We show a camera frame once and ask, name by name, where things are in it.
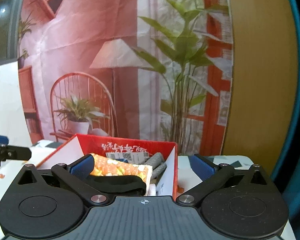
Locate cartoon bear tablecloth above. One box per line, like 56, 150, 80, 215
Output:
0, 154, 295, 239

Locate grey knitted cloth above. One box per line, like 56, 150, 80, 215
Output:
145, 152, 167, 179

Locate black fabric band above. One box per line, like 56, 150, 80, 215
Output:
83, 175, 146, 196

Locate red strawberry cardboard box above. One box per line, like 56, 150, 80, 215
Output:
36, 134, 178, 198

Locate wooden wall panel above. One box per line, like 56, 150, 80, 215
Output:
223, 0, 298, 173

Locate orange floral quilted pouch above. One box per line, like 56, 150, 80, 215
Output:
90, 153, 153, 188

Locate printed living room backdrop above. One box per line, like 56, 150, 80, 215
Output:
18, 0, 233, 155

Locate light grey silky cloth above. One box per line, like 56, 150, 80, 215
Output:
145, 184, 157, 196

